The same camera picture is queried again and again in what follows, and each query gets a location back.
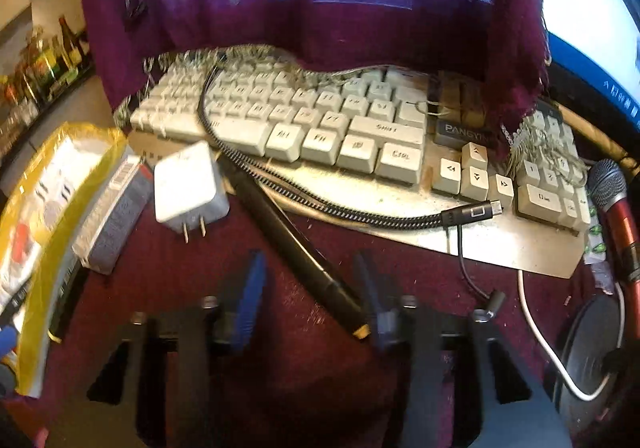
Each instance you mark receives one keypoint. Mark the black marker pen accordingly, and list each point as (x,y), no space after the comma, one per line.
(70,298)

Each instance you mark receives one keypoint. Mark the black desk stand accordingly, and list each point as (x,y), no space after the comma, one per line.
(595,348)

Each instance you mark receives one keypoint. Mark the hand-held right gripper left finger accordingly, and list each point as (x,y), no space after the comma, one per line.
(250,298)

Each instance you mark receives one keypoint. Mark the white keyboard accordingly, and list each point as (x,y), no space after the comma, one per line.
(325,128)

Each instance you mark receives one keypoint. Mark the silver carton red end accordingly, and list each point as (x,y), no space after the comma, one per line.
(112,215)

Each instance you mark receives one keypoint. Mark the yellow lined tray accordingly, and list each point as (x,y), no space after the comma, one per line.
(47,288)

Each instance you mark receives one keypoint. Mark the maroon table cloth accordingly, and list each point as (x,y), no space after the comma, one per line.
(310,378)

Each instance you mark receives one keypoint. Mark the beige keyboard board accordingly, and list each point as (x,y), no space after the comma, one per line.
(400,198)

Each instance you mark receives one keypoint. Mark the black pen yellow end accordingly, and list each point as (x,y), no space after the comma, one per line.
(295,248)

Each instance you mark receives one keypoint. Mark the computer monitor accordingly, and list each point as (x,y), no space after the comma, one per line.
(590,28)

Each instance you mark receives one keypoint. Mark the green blister pack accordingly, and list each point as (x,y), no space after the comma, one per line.
(595,243)

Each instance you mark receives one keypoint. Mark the dark sauce bottle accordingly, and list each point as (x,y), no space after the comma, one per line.
(69,43)

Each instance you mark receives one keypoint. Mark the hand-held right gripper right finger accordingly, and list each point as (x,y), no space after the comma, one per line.
(367,298)

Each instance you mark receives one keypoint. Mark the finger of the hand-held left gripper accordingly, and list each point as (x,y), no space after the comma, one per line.
(7,343)

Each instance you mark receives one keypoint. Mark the red microphone grey head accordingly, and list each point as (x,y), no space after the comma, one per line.
(617,208)

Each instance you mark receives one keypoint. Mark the purple fringed cloth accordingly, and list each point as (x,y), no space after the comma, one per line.
(300,3)

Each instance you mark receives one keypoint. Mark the white charger adapter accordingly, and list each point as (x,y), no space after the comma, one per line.
(190,188)

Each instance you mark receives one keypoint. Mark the large cooking oil bottle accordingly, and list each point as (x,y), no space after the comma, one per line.
(45,65)

